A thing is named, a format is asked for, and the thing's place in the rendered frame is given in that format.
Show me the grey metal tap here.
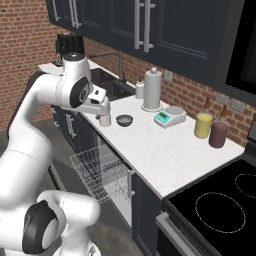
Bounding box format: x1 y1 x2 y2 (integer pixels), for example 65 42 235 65
89 50 127 84

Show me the black microwave oven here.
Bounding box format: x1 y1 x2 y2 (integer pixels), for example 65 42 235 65
215 0 256 108

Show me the small white cup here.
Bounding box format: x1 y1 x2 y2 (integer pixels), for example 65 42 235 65
98 113 112 128

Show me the dishwasher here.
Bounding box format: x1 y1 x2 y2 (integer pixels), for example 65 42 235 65
95 133 134 234

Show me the silver oven door handle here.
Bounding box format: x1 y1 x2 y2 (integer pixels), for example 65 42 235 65
155 212 201 256

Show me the dark base cupboard door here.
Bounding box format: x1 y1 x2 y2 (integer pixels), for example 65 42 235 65
130 171 163 256
59 109 100 157

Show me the white paper towel roll holder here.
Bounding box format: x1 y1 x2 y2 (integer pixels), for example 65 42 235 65
141 66 164 113

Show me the black hob and oven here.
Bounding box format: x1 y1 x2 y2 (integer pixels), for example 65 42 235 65
155 113 256 256

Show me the silver base cupboard handle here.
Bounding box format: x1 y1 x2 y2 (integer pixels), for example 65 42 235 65
65 113 77 138
126 168 137 200

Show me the white kitchen scale teal display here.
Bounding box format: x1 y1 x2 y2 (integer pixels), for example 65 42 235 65
153 105 188 129

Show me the dark wall cupboard door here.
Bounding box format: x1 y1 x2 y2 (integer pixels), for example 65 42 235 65
141 0 234 88
107 0 143 56
45 0 64 25
61 0 75 30
73 0 110 44

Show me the dark grey bowl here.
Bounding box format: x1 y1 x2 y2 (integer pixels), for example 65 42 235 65
115 114 134 128

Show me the silver wall cupboard handle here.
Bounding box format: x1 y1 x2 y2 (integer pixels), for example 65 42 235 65
67 0 76 28
133 0 145 51
52 0 61 22
73 0 83 30
143 0 156 54

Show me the wire dishwasher rack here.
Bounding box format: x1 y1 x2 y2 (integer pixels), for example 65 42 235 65
69 143 133 204

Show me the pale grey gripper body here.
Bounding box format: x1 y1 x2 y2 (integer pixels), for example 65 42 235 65
80 99 112 117

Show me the dark sink basin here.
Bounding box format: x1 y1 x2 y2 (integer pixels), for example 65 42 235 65
89 67 136 102

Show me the black coffee machine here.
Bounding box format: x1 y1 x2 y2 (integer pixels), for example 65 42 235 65
53 32 86 67

